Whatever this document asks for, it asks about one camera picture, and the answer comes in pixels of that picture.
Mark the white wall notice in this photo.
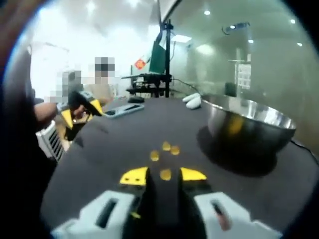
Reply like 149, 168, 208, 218
237, 63, 252, 90

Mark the white grille appliance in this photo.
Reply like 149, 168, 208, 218
35, 120, 67, 163

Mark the thin black cable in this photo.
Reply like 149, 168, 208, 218
171, 78, 201, 95

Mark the white rounded object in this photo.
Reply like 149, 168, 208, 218
182, 93, 203, 111

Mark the person's dark clothing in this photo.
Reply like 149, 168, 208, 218
3, 49, 63, 232

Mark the black table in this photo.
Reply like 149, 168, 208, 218
41, 96, 319, 239

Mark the dark green monitor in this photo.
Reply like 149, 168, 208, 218
149, 40, 167, 75

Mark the single yellow QQ candy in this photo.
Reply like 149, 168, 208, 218
159, 169, 172, 181

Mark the dark rectangular object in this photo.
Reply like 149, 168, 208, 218
225, 81, 237, 97

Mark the grey flat tray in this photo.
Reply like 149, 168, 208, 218
104, 103, 146, 120

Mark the group of yellow QQ candies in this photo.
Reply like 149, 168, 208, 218
150, 141, 180, 161

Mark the red square sign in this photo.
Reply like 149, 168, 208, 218
134, 58, 147, 71

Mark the black desk rack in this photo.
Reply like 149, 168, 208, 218
121, 73, 173, 98

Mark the black monitor stand pole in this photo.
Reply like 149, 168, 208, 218
163, 19, 174, 98

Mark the stainless steel bowl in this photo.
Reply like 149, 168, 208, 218
201, 94, 297, 162

